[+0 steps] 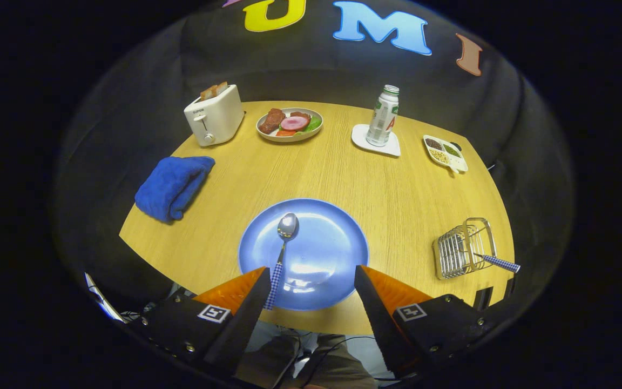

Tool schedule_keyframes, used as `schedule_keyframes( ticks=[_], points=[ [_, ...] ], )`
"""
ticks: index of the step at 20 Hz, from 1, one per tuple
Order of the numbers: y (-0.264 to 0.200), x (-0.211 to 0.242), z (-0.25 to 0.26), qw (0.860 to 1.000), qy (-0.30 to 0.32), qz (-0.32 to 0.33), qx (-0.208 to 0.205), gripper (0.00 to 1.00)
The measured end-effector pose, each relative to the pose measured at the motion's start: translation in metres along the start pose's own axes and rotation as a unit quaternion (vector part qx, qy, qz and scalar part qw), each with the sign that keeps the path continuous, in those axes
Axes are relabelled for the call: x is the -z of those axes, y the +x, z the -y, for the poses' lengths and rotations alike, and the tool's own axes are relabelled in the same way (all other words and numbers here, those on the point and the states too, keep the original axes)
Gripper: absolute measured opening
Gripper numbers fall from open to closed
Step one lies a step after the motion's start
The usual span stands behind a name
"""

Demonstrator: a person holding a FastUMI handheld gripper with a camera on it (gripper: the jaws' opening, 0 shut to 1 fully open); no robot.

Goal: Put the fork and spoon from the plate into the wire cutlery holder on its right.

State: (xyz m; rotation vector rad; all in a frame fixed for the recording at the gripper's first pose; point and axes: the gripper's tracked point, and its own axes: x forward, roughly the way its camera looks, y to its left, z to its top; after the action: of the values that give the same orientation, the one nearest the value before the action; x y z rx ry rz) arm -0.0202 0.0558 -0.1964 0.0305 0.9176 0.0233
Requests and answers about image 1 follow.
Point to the blue folded towel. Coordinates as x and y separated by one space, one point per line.
173 186

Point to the black table grommet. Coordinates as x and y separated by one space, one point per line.
455 146

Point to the red tomato slice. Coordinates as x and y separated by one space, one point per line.
285 132

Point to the white square coaster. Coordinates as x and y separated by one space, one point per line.
359 138

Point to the blue plate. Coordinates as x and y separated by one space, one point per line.
332 243

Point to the person's khaki trousers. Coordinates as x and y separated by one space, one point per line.
343 367

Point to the beige food plate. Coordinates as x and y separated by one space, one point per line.
289 138

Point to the pink ham slice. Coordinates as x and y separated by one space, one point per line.
293 123

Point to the green lettuce leaf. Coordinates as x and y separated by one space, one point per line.
314 124

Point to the large brown meat piece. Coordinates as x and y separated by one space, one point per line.
271 121

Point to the toasted bread slice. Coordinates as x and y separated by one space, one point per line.
208 93
220 88

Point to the white divided dish with beans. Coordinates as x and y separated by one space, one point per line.
443 154

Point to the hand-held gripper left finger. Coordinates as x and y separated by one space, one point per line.
243 324

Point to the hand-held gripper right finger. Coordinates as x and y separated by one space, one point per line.
384 324

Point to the white and green drink bottle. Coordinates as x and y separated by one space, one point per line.
384 116

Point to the small brown meat piece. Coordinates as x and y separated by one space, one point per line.
301 115

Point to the white toaster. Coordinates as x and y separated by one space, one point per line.
219 116

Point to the black backdrop cloth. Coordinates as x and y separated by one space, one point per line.
127 108

